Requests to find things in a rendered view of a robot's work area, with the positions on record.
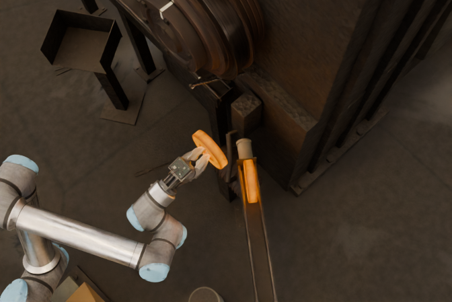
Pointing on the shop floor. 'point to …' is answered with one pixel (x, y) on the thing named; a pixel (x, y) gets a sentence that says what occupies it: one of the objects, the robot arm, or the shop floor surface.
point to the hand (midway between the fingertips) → (208, 148)
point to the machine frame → (329, 56)
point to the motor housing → (229, 192)
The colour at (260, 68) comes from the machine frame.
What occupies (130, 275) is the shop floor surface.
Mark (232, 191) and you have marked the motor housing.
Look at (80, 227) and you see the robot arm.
